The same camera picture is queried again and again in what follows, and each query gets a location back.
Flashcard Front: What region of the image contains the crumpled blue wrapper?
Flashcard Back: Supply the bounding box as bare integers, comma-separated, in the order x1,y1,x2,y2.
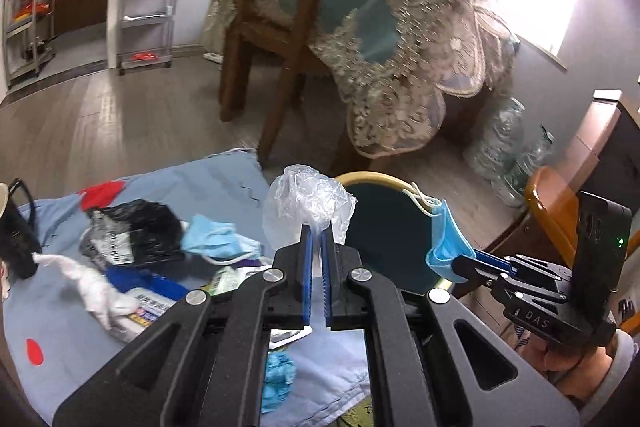
262,349,299,414

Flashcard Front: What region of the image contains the black mug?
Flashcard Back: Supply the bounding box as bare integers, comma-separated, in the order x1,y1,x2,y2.
0,178,44,281

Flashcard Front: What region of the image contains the metal kitchen rack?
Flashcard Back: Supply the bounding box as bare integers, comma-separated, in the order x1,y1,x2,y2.
2,0,69,84

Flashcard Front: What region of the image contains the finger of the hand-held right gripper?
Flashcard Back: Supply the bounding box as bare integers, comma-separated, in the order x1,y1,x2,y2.
451,255,506,286
472,248,521,271

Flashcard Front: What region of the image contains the person's right forearm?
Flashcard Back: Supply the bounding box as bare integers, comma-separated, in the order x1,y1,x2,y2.
611,328,640,367

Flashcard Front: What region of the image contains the light blue printed sheet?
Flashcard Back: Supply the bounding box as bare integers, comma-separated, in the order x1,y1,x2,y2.
0,149,375,427

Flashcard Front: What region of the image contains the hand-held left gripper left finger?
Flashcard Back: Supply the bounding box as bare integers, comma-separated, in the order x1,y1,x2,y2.
52,223,314,427

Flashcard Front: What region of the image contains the clear plastic bag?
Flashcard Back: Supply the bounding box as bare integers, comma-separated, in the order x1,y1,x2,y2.
262,164,359,249

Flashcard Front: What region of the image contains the black plastic bag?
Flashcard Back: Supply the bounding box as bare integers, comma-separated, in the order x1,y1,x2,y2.
80,199,184,269

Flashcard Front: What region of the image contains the white medicine box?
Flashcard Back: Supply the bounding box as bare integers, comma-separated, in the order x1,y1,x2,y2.
207,263,315,352

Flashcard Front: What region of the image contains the brown wooden chair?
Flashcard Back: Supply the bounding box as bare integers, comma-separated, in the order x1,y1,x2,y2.
218,0,365,164

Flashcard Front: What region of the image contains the dark kitchen counter cabinet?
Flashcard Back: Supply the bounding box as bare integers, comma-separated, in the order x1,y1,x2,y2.
52,0,114,38

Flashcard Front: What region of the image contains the teal trash bin yellow rim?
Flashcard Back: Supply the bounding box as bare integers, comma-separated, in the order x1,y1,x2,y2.
332,172,457,297

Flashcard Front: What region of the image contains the blue face mask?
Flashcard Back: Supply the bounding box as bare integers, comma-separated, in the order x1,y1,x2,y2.
402,183,477,284
180,213,264,266

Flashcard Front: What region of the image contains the white crumpled tissue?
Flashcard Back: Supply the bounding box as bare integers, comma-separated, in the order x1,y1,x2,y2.
32,252,140,332

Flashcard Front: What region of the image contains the clear plastic water jug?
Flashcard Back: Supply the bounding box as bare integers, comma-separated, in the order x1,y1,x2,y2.
462,97,527,181
502,124,557,208

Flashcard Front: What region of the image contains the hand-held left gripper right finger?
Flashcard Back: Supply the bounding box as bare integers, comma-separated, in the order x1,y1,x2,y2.
320,227,583,427

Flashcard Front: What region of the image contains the blue white medicine packet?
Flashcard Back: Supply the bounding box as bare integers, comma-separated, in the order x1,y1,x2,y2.
104,266,187,344

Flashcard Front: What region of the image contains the person's right hand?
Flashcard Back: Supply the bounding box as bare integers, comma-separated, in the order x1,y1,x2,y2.
542,339,628,408

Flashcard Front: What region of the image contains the wooden side cabinet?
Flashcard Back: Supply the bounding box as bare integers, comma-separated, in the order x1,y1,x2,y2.
545,89,640,234

